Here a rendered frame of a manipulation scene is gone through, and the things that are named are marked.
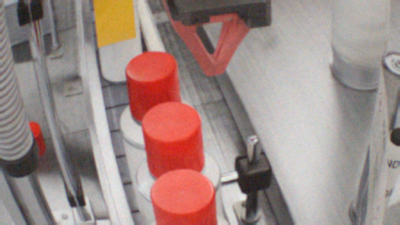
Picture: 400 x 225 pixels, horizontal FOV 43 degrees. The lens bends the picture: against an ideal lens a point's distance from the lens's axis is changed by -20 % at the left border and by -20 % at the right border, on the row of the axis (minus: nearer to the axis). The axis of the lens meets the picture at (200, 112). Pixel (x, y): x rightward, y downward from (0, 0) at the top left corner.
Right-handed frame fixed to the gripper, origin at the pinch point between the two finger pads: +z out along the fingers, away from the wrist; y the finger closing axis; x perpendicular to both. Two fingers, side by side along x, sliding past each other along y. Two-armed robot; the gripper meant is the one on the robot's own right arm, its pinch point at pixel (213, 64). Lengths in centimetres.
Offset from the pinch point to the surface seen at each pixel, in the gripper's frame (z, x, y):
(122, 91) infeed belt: 13.5, 6.7, 15.2
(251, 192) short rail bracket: 11.8, -2.1, -4.1
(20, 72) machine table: 18.9, 22.5, 31.9
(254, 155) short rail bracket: 7.9, -2.5, -3.1
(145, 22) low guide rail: 10.1, 2.5, 23.1
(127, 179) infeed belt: 13.4, 8.4, 1.9
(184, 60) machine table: 18.6, -2.3, 24.9
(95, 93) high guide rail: 5.2, 9.9, 5.9
